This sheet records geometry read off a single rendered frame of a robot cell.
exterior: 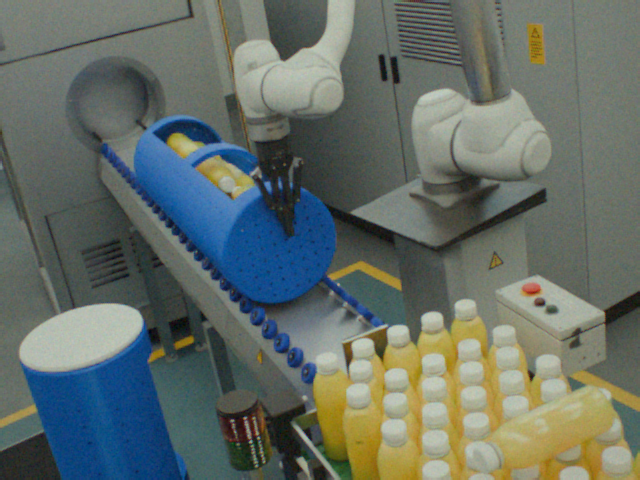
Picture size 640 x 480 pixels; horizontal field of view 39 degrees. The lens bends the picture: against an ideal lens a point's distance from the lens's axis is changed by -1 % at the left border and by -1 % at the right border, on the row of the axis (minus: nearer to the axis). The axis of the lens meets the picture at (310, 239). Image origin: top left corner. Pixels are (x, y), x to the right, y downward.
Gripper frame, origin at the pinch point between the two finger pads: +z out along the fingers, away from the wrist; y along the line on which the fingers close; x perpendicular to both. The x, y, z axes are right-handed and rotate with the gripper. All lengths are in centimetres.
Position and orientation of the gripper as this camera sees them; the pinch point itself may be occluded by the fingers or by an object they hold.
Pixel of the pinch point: (287, 221)
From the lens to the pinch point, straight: 209.9
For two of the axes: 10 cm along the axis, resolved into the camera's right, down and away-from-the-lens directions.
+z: 1.7, 9.0, 4.0
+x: -4.0, -3.1, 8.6
